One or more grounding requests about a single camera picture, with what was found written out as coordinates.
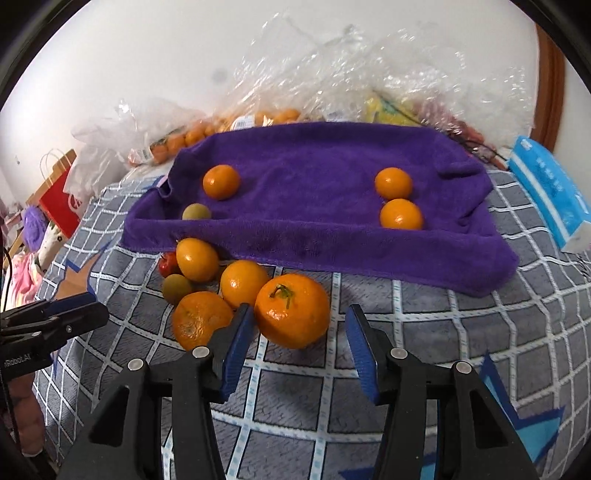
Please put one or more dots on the crumpled translucent plastic bag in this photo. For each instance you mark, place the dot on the crumpled translucent plastic bag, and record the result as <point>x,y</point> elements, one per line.
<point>138,120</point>

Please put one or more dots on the small green-brown fruit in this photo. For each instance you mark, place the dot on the small green-brown fruit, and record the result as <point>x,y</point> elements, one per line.
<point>196,213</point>
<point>176,288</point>

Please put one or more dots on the white plastic bag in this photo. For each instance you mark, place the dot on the white plastic bag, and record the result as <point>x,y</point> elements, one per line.
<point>87,161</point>

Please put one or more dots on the bagged small red fruits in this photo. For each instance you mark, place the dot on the bagged small red fruits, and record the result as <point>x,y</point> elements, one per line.
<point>466,129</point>

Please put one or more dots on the large orange mandarin green stem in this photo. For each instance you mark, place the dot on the large orange mandarin green stem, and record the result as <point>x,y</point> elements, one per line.
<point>292,310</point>

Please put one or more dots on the purple towel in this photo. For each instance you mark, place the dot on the purple towel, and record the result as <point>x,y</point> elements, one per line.
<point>314,207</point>

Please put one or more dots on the grey checked blanket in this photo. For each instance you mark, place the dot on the grey checked blanket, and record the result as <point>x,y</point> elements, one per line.
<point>415,323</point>

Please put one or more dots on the brown wooden door frame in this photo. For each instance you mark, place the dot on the brown wooden door frame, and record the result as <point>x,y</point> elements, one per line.
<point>549,92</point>

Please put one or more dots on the purple cloth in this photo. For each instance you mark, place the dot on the purple cloth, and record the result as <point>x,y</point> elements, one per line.
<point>32,226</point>

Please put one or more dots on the yellow-orange mango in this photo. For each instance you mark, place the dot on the yellow-orange mango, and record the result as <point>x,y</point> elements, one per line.
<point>197,259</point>

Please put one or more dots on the labelled bag of mandarins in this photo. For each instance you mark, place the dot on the labelled bag of mandarins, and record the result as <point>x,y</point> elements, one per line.
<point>272,116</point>

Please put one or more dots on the red paper bag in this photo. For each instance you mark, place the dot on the red paper bag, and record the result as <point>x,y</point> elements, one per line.
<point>57,203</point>

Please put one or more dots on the rough-skinned orange mandarin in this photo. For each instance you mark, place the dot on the rough-skinned orange mandarin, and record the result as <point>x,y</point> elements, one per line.
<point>198,318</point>

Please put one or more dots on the large clear plastic bag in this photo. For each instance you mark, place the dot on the large clear plastic bag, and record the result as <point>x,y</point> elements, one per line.
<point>323,69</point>

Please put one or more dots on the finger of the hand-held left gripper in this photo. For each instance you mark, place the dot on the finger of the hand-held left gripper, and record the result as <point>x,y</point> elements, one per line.
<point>69,301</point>
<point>69,325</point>

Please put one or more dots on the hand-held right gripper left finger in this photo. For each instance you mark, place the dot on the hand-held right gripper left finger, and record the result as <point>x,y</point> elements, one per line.
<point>235,350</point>

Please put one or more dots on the blue tissue box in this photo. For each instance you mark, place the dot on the blue tissue box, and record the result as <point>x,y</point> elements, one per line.
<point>549,194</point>

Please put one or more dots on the person's left hand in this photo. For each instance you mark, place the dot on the person's left hand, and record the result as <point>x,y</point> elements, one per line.
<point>27,415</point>

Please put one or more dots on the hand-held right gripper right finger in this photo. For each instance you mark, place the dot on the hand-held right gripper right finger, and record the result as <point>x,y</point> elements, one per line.
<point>362,350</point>

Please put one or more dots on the pink cloth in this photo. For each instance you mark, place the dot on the pink cloth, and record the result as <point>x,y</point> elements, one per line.
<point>23,281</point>

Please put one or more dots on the white floral cloth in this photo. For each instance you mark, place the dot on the white floral cloth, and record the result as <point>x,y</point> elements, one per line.
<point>51,240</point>

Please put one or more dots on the small red fruit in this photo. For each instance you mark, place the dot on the small red fruit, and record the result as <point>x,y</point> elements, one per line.
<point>166,265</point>

